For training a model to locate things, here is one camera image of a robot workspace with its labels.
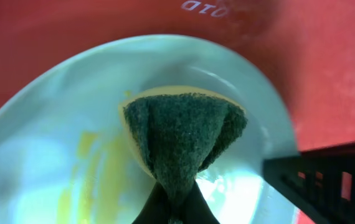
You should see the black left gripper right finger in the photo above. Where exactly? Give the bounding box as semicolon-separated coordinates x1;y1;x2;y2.
262;142;355;223

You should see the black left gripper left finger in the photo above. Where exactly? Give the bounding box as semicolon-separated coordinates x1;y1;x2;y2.
133;182;220;224

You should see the yellow green sponge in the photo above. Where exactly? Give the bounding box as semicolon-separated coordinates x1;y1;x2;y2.
118;85;247;204

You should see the light blue plate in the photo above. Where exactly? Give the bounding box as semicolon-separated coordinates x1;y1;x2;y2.
0;35;297;223

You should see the red serving tray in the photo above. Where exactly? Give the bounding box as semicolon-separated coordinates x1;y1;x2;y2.
0;0;355;224

